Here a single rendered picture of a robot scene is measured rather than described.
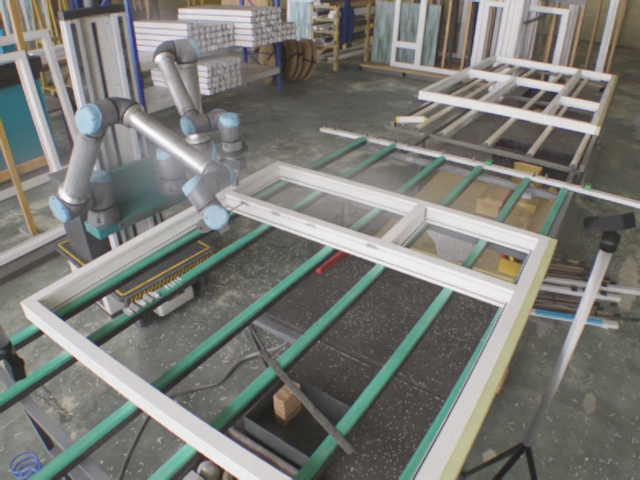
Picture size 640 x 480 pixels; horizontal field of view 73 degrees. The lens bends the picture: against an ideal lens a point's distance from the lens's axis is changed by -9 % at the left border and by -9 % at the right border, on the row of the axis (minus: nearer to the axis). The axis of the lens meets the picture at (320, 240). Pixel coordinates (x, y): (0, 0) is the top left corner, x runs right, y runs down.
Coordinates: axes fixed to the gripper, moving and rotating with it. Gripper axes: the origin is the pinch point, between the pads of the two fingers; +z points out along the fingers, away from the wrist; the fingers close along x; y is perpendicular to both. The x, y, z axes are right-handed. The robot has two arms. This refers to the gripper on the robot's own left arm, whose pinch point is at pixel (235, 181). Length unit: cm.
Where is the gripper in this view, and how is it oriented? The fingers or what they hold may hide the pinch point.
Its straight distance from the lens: 237.4
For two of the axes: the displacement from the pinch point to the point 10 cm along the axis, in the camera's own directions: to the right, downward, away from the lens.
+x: 8.3, 2.9, -4.7
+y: -5.5, 4.4, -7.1
